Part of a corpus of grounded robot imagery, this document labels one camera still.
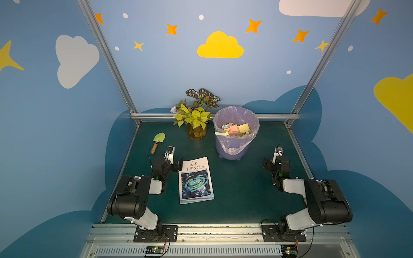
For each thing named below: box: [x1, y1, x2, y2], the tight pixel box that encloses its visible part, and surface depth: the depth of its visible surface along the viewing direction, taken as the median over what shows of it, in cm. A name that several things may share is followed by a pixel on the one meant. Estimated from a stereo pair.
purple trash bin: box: [212, 105, 260, 161], surface depth 90 cm
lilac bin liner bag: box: [233, 106, 260, 155], surface depth 88 cm
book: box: [177, 156, 215, 205], surface depth 92 cm
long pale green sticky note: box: [214, 131, 230, 136], surface depth 80 cm
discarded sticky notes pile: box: [221, 123, 251, 138], surface depth 100 cm
